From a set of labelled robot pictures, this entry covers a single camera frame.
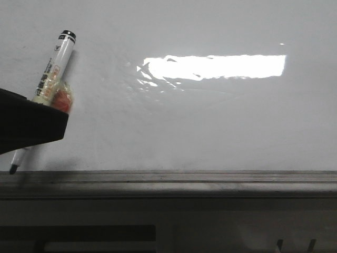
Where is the white glossy whiteboard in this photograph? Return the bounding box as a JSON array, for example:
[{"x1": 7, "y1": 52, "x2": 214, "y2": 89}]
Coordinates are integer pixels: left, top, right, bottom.
[{"x1": 1, "y1": 1, "x2": 336, "y2": 171}]

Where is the grey metal whiteboard tray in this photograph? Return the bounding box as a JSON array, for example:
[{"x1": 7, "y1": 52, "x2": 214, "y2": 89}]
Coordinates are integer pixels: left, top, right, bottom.
[{"x1": 1, "y1": 170, "x2": 336, "y2": 199}]

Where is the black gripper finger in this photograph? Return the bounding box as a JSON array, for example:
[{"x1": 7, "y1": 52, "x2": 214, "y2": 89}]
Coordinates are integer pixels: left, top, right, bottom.
[{"x1": 1, "y1": 89, "x2": 68, "y2": 154}]

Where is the red magnet under tape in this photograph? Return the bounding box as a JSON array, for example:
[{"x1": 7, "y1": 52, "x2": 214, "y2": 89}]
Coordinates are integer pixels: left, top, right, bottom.
[{"x1": 51, "y1": 80, "x2": 74, "y2": 114}]

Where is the white black whiteboard marker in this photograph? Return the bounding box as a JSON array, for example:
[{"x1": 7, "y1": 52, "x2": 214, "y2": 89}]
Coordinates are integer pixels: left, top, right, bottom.
[{"x1": 9, "y1": 30, "x2": 76, "y2": 174}]

